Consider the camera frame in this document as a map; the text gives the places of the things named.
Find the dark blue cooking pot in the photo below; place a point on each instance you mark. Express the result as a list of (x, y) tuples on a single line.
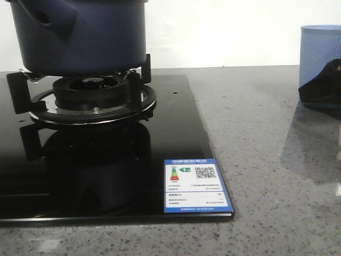
[(80, 38)]

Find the black pot support grate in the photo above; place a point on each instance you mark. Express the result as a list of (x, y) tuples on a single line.
[(42, 108)]

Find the blue energy label sticker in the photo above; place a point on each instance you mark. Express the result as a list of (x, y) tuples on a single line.
[(194, 186)]

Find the black glass gas stove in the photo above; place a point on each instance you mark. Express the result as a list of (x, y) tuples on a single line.
[(109, 174)]

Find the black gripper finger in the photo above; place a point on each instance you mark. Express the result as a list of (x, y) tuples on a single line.
[(323, 91)]

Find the light blue ribbed cup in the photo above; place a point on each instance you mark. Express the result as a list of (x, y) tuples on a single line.
[(320, 44)]

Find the black gas burner head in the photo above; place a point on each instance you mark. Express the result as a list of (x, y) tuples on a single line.
[(88, 93)]

